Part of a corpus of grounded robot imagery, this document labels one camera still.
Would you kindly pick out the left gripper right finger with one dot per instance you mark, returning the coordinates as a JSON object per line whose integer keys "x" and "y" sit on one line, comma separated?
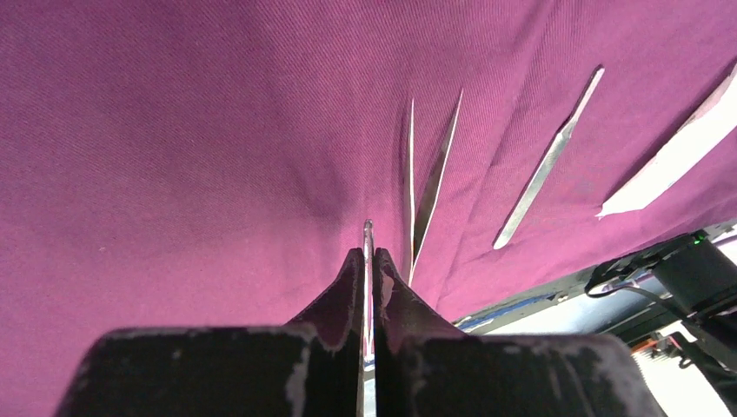
{"x": 425, "y": 366}

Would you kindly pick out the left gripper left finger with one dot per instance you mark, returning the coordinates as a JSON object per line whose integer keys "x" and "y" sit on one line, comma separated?
{"x": 310, "y": 366}

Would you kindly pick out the steel scalpel handle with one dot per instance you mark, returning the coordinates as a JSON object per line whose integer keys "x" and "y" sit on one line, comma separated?
{"x": 547, "y": 162}
{"x": 419, "y": 208}

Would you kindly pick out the purple cloth wrap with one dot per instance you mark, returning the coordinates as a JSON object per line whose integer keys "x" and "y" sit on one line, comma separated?
{"x": 182, "y": 163}

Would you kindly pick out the white sterile packet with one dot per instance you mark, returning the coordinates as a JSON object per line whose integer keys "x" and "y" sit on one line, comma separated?
{"x": 712, "y": 121}

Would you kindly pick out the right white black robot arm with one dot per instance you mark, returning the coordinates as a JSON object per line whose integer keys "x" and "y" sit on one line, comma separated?
{"x": 690, "y": 280}

